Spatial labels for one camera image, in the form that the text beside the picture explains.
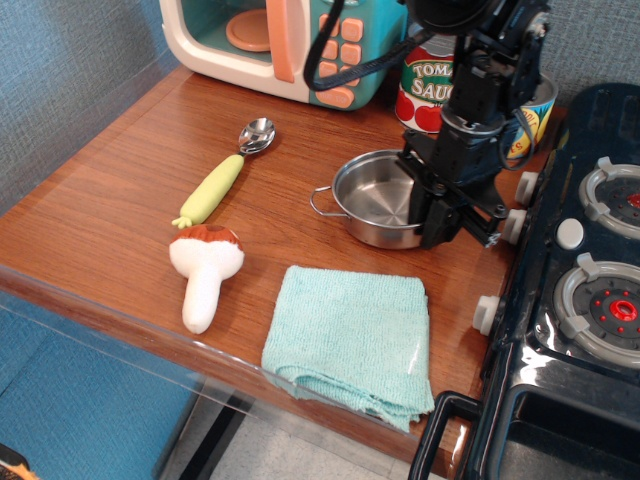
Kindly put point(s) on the yellow pineapple slices can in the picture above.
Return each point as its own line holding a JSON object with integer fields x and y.
{"x": 537, "y": 113}

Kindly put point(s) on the plush mushroom toy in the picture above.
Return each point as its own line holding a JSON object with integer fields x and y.
{"x": 206, "y": 255}

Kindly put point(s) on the clear acrylic table guard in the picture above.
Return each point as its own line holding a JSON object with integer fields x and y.
{"x": 266, "y": 423}

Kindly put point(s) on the small stainless steel pot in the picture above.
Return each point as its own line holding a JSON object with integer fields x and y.
{"x": 371, "y": 194}

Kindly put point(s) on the toy microwave oven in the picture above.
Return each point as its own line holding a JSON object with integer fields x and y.
{"x": 263, "y": 45}

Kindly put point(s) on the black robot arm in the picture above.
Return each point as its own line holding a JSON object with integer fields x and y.
{"x": 496, "y": 70}

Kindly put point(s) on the tomato sauce can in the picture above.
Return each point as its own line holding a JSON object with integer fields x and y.
{"x": 425, "y": 84}

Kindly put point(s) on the folded teal towel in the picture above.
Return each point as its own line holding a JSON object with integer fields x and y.
{"x": 360, "y": 340}

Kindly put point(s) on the spoon with green handle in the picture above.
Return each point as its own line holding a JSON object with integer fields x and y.
{"x": 207, "y": 196}

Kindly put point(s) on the black toy stove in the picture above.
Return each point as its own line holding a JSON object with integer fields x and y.
{"x": 560, "y": 397}

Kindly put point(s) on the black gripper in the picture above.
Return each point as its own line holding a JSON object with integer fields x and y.
{"x": 454, "y": 180}

